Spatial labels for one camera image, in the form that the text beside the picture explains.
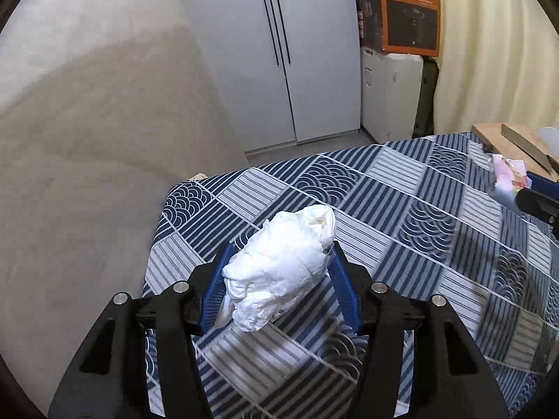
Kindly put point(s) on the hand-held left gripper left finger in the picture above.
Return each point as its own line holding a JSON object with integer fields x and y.
{"x": 216, "y": 290}

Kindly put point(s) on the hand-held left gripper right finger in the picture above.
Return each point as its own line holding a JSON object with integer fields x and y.
{"x": 345, "y": 288}

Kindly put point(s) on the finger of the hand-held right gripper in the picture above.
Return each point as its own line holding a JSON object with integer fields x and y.
{"x": 539, "y": 205}
{"x": 543, "y": 183}

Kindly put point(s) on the pink white plastic wrapper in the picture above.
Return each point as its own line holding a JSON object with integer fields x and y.
{"x": 506, "y": 176}

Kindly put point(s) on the white tissue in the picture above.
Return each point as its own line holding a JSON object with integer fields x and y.
{"x": 279, "y": 262}

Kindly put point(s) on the white chair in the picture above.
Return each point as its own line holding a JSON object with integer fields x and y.
{"x": 550, "y": 139}

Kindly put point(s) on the kitchen knife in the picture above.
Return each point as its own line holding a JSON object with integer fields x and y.
{"x": 524, "y": 142}

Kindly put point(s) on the wooden cutting board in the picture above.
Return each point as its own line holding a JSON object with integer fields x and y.
{"x": 493, "y": 133}

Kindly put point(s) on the blue patterned tablecloth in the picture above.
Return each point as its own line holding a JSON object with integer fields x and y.
{"x": 393, "y": 227}

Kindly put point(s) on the dark bag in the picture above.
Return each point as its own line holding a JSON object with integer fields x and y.
{"x": 428, "y": 96}

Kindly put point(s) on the cream curtain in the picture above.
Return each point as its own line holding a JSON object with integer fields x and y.
{"x": 493, "y": 43}

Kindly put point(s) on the white cardboard box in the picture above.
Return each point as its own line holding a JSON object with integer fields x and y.
{"x": 388, "y": 91}

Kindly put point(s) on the orange cardboard box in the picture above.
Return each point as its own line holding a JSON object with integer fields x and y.
{"x": 408, "y": 13}

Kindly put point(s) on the white refrigerator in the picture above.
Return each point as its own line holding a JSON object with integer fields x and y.
{"x": 284, "y": 52}

